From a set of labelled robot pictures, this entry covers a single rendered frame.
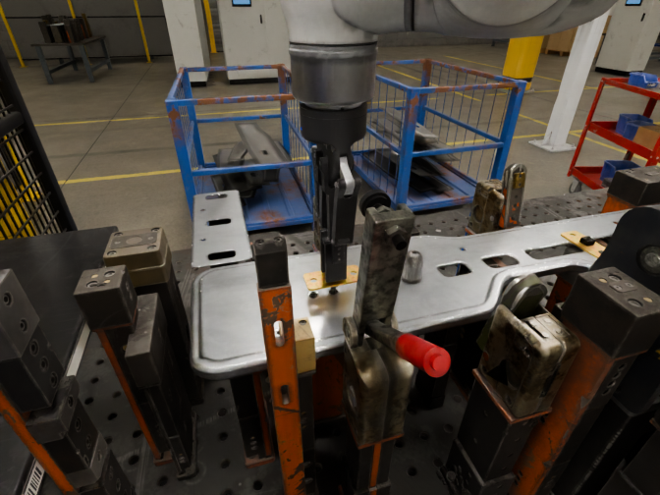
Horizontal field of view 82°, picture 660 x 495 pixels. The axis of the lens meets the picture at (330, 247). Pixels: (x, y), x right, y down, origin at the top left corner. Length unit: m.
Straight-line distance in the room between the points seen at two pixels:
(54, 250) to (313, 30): 0.53
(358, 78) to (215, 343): 0.35
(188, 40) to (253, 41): 1.17
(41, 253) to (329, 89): 0.53
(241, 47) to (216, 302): 7.74
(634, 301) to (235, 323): 0.45
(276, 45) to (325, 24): 7.90
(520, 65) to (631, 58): 3.66
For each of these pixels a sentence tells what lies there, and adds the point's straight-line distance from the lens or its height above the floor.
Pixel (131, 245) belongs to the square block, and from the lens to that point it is 0.63.
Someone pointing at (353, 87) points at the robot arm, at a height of 1.29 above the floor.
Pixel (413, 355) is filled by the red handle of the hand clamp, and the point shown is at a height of 1.14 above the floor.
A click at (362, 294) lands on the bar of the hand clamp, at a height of 1.13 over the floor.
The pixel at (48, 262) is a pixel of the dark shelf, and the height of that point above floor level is 1.03.
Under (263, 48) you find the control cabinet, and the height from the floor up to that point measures 0.62.
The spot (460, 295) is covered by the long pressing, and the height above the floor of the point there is 1.00.
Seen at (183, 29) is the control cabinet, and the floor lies 0.95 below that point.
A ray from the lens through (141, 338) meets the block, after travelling 0.55.
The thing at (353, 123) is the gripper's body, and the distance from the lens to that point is 0.42.
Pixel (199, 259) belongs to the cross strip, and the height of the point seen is 1.00.
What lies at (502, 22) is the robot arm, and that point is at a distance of 0.35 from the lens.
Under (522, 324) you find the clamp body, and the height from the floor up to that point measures 1.07.
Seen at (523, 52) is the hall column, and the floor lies 0.65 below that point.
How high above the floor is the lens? 1.36
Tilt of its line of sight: 33 degrees down
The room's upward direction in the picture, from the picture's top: straight up
